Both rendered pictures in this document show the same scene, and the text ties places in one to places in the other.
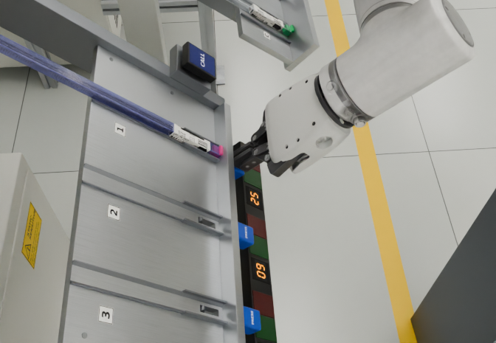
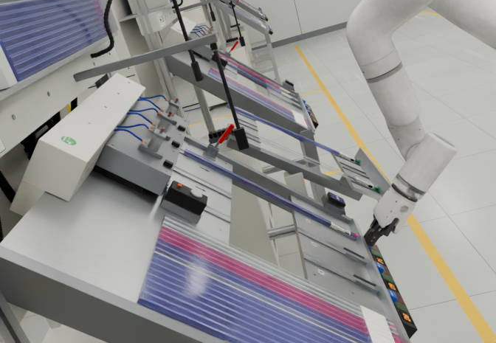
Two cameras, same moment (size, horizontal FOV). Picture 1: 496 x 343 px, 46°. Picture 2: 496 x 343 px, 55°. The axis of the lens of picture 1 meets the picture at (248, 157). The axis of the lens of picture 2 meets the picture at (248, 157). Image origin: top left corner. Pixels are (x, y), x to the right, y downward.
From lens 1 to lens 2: 0.67 m
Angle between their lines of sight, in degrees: 34
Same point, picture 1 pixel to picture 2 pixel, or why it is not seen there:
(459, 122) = not seen: outside the picture
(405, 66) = (426, 161)
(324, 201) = (441, 331)
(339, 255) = not seen: outside the picture
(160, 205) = (333, 247)
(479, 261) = not seen: outside the picture
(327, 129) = (403, 201)
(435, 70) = (441, 158)
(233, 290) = (378, 278)
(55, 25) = (272, 187)
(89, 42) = (286, 193)
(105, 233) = (312, 248)
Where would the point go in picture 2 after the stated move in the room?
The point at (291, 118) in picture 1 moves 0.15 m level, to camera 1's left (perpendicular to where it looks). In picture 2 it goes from (386, 205) to (328, 217)
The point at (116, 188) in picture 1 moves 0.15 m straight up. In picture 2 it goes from (312, 237) to (298, 182)
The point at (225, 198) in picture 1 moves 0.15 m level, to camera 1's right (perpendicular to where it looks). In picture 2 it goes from (363, 250) to (424, 237)
